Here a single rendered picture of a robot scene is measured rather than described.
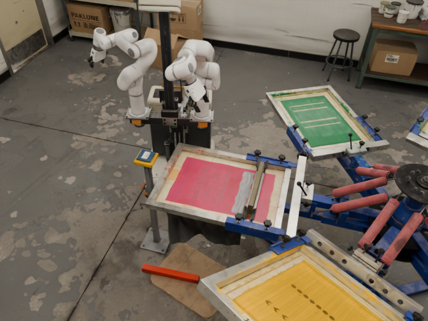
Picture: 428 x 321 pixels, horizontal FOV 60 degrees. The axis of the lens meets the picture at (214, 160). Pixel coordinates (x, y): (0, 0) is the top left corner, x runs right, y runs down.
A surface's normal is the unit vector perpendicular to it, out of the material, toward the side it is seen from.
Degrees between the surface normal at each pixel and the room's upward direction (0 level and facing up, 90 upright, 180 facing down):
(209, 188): 0
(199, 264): 1
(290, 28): 90
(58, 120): 0
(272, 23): 90
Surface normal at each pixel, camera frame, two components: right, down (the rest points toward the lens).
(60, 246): 0.03, -0.73
